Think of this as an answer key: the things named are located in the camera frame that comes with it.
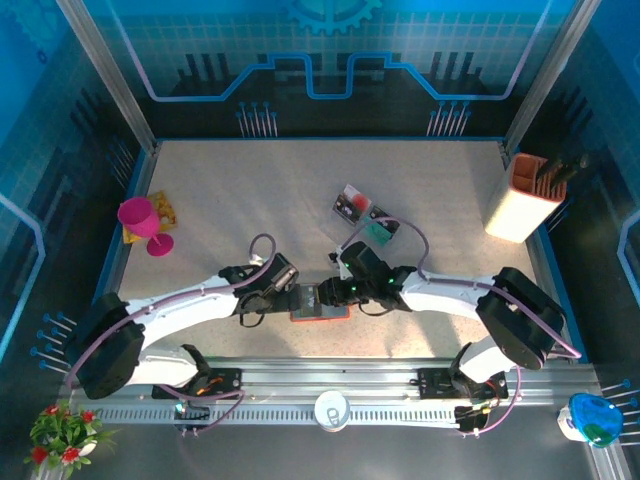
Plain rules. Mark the black VIP credit card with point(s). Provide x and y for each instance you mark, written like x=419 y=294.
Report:
x=310 y=302

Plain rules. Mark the orange card holder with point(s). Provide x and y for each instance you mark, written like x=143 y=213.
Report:
x=330 y=319

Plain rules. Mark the green AION credit card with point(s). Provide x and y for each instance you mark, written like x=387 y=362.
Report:
x=377 y=234

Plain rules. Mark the dark patterned credit card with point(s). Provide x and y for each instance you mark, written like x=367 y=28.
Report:
x=342 y=207

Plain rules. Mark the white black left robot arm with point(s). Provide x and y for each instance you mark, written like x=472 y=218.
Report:
x=175 y=315

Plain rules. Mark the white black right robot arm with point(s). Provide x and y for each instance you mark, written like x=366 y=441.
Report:
x=440 y=295

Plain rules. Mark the white card with red circle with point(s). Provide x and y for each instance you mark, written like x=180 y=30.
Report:
x=360 y=200

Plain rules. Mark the white orange utensil holder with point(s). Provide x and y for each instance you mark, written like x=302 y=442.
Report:
x=515 y=215

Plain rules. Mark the white tin can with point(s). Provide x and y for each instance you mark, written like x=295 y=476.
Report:
x=332 y=400

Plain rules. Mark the yellow snack packet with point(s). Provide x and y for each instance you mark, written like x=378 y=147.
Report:
x=167 y=207

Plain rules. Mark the pink plastic goblet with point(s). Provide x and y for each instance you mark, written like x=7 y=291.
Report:
x=140 y=220

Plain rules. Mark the potted plant with red flowers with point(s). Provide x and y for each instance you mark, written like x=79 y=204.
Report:
x=60 y=430

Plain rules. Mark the white container with blue lid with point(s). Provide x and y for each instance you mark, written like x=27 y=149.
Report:
x=595 y=415

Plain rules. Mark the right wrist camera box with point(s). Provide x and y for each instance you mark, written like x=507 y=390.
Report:
x=362 y=260

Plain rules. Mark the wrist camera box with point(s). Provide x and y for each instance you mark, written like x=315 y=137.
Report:
x=282 y=272
x=362 y=260

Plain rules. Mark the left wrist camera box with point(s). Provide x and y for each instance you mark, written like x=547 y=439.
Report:
x=282 y=272

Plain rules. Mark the aluminium mounting rail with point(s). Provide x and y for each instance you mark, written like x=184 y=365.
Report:
x=325 y=372

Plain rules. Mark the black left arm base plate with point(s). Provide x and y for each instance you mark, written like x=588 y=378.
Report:
x=230 y=382

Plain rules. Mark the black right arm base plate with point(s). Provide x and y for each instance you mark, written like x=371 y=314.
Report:
x=432 y=382

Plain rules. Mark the aluminium frame post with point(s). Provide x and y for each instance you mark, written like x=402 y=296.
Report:
x=550 y=75
x=113 y=80

